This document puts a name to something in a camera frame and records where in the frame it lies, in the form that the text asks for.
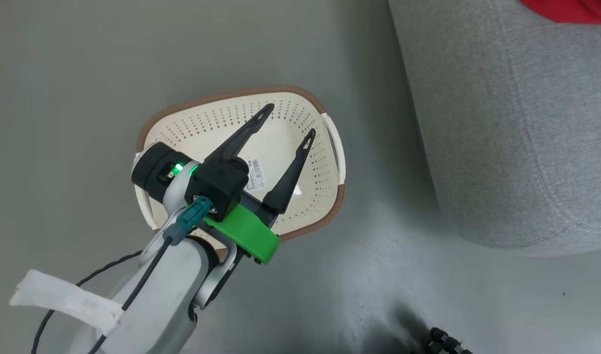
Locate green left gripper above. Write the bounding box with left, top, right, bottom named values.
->
left=201, top=103, right=317, bottom=266

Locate white tape strip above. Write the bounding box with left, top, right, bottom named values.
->
left=9, top=269, right=124, bottom=338

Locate black ribbed hose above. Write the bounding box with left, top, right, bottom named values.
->
left=421, top=326, right=474, bottom=354

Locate teal left camera connector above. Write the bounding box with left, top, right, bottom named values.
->
left=163, top=196, right=213, bottom=244

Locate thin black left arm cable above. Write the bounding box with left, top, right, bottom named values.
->
left=30, top=250, right=143, bottom=354

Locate black left camera cable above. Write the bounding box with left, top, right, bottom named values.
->
left=88, top=236, right=174, bottom=354

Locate white barcode sticker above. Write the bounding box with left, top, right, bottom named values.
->
left=243, top=158, right=265, bottom=192

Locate grey fabric sofa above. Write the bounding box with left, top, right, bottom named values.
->
left=388, top=0, right=601, bottom=257

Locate cream perforated laundry basket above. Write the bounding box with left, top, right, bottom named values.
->
left=135, top=86, right=347, bottom=260

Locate red shirt with white collar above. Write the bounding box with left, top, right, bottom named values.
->
left=519, top=0, right=601, bottom=25

